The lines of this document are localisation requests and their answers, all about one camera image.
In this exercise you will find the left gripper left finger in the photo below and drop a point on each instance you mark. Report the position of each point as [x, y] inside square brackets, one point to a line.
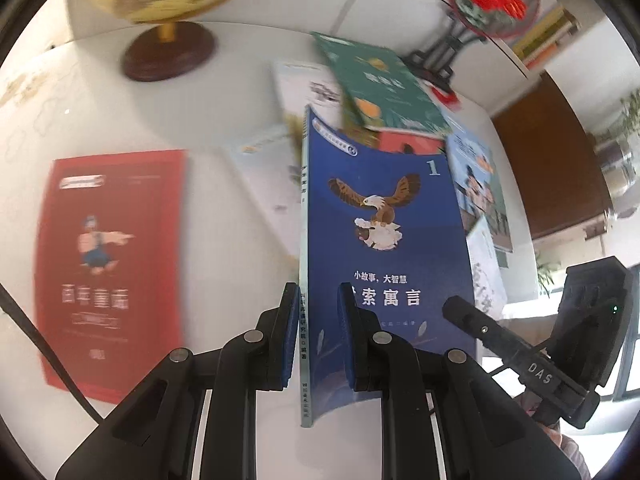
[195, 413]

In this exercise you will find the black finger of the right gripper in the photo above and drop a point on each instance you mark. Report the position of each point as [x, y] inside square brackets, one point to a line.
[479, 325]

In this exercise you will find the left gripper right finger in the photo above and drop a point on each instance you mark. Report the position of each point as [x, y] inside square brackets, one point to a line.
[443, 417]

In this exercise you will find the blue eagle book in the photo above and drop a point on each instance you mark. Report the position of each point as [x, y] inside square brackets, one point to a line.
[389, 225]

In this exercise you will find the green insect book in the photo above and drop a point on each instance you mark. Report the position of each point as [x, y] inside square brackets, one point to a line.
[379, 92]

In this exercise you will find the light blue cartoon book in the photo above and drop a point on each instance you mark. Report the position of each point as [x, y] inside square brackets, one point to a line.
[477, 185]

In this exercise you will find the brown wooden cabinet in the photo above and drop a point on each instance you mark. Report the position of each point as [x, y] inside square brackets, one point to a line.
[553, 161]

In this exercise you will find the red cover book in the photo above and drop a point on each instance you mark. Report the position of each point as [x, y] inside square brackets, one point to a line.
[107, 286]

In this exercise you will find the potted green plant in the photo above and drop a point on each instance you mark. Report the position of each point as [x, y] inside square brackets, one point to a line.
[618, 157]

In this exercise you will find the white book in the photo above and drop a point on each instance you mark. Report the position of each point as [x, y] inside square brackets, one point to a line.
[269, 162]

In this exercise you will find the red flower embroidery fan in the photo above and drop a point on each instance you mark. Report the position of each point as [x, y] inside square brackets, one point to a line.
[470, 21]

